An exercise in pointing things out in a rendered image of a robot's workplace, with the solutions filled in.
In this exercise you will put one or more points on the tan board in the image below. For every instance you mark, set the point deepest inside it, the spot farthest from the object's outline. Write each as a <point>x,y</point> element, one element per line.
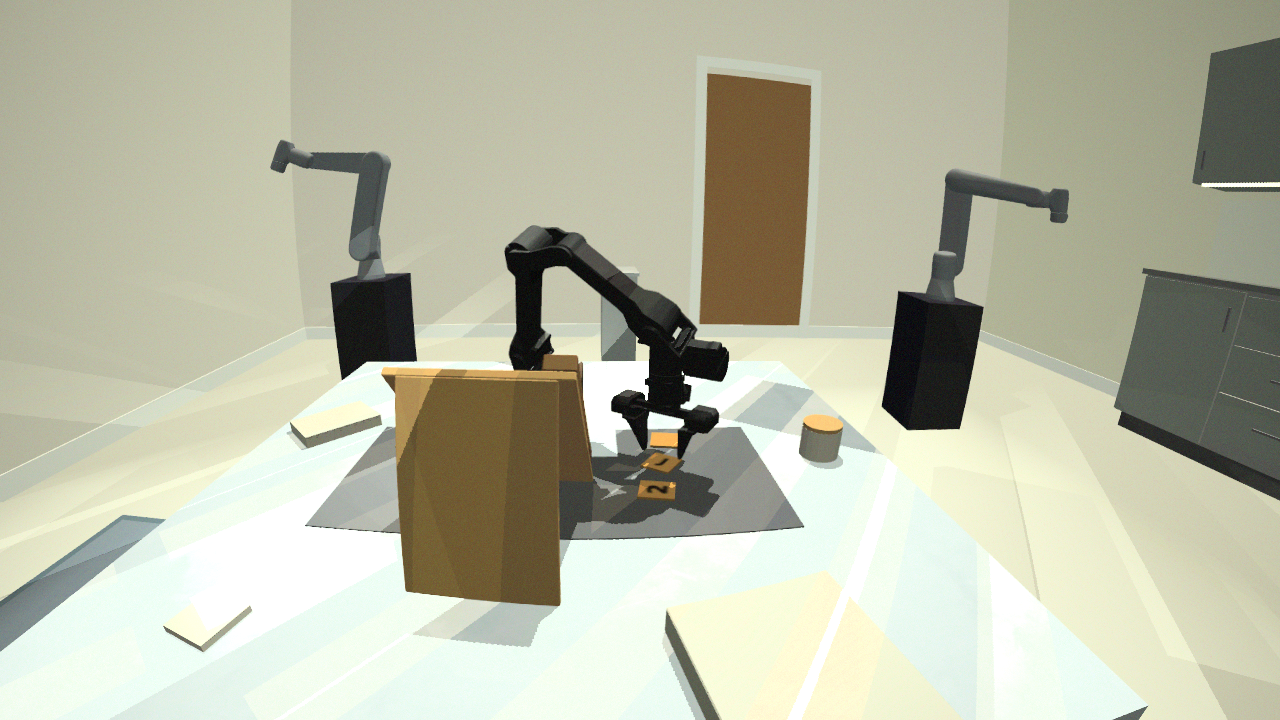
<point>479,457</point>

